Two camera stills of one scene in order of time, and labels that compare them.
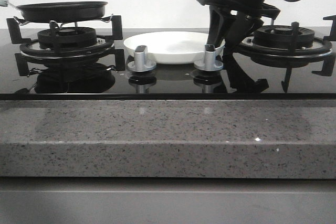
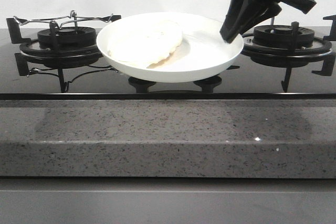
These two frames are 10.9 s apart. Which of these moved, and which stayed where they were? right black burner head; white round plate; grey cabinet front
Moved: white round plate
Stayed: right black burner head; grey cabinet front
